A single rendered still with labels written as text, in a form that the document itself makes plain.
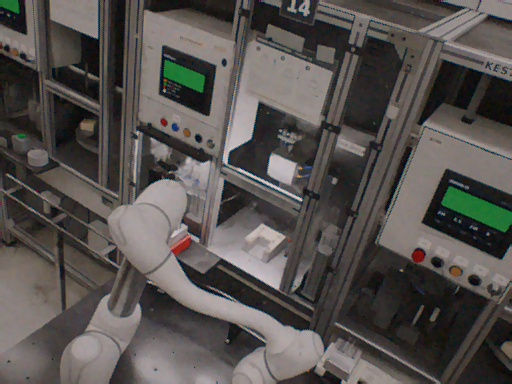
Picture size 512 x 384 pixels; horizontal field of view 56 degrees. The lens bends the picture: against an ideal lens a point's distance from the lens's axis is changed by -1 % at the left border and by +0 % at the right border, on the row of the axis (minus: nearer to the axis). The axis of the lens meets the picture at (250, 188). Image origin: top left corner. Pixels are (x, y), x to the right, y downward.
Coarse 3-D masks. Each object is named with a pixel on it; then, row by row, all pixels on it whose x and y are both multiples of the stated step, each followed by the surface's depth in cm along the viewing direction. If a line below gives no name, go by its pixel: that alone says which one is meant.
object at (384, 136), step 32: (288, 0) 149; (320, 0) 162; (352, 0) 173; (416, 0) 201; (448, 0) 196; (480, 0) 191; (416, 32) 135; (416, 64) 136; (384, 128) 149; (128, 160) 220; (128, 192) 229; (352, 224) 169; (224, 288) 243; (288, 320) 227; (320, 320) 194
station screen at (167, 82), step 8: (168, 56) 180; (176, 64) 179; (184, 64) 177; (192, 64) 176; (200, 72) 175; (168, 80) 185; (160, 88) 188; (168, 88) 186; (176, 88) 184; (184, 88) 182; (192, 88) 180; (176, 96) 185; (184, 96) 183; (192, 96) 181; (200, 96) 179; (192, 104) 183; (200, 104) 181
